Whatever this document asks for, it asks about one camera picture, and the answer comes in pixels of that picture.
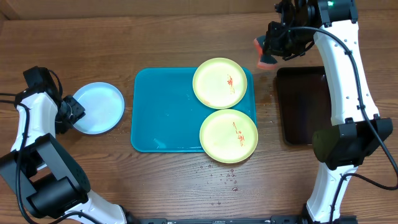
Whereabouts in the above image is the orange and grey sponge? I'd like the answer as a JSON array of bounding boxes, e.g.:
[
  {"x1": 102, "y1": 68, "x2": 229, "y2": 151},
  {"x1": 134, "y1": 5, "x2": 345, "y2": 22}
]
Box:
[{"x1": 254, "y1": 35, "x2": 277, "y2": 70}]

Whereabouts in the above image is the light blue plate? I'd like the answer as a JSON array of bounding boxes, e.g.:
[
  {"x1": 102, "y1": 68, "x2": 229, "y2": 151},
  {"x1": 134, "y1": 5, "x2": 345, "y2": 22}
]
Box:
[{"x1": 73, "y1": 82, "x2": 125, "y2": 134}]

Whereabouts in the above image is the yellow-green plate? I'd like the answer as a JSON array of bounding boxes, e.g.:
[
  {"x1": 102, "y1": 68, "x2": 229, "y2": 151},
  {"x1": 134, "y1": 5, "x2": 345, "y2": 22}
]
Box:
[
  {"x1": 200, "y1": 109, "x2": 258, "y2": 164},
  {"x1": 192, "y1": 57, "x2": 248, "y2": 110}
]

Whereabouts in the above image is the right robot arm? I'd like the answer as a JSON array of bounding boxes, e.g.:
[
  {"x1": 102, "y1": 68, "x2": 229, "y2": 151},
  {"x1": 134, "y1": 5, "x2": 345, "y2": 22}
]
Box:
[{"x1": 254, "y1": 0, "x2": 393, "y2": 223}]

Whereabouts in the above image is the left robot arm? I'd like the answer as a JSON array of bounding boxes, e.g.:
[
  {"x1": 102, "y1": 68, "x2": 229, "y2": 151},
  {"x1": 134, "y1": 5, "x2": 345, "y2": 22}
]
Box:
[{"x1": 1, "y1": 66, "x2": 139, "y2": 223}]

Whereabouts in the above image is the black rectangular tray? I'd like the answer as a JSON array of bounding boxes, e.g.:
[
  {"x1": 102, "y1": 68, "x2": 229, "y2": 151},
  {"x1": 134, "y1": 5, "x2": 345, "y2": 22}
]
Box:
[{"x1": 275, "y1": 66, "x2": 331, "y2": 146}]

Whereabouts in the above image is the teal plastic tray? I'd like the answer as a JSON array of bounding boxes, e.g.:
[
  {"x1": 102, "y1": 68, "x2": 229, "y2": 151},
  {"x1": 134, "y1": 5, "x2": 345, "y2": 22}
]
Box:
[{"x1": 130, "y1": 67, "x2": 258, "y2": 154}]

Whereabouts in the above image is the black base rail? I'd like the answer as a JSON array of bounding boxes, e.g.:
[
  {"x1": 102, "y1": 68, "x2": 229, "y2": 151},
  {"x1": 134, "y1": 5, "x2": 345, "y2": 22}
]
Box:
[{"x1": 136, "y1": 214, "x2": 358, "y2": 224}]

